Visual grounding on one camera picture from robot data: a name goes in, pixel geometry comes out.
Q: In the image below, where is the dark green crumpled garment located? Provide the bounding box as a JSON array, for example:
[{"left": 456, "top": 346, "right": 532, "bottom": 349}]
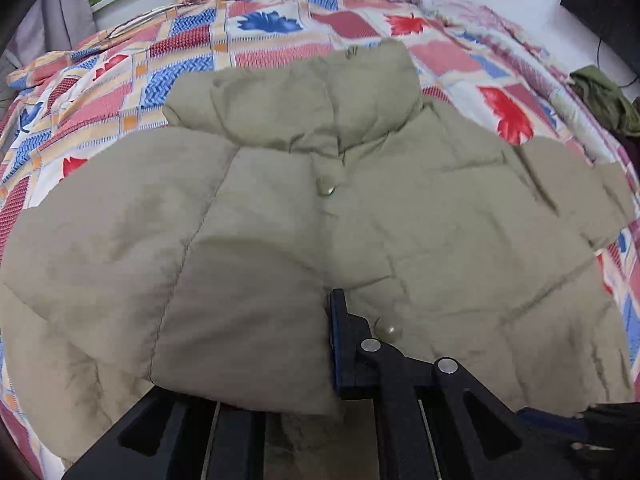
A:
[{"left": 570, "top": 65, "right": 640, "bottom": 136}]

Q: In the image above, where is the pink plaid folded quilt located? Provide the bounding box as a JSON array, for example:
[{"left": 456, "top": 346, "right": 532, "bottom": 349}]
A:
[{"left": 410, "top": 0, "right": 639, "bottom": 194}]

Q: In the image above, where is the person's right hand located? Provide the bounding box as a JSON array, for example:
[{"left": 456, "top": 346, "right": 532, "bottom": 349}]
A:
[{"left": 574, "top": 402, "right": 639, "bottom": 479}]

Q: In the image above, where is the olive green puffer jacket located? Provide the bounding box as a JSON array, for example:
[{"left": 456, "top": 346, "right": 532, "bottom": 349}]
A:
[{"left": 1, "top": 40, "right": 634, "bottom": 461}]

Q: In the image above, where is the patchwork leaf pattern bedspread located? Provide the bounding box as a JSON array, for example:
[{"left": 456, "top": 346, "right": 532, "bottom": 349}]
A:
[{"left": 1, "top": 0, "right": 639, "bottom": 479}]

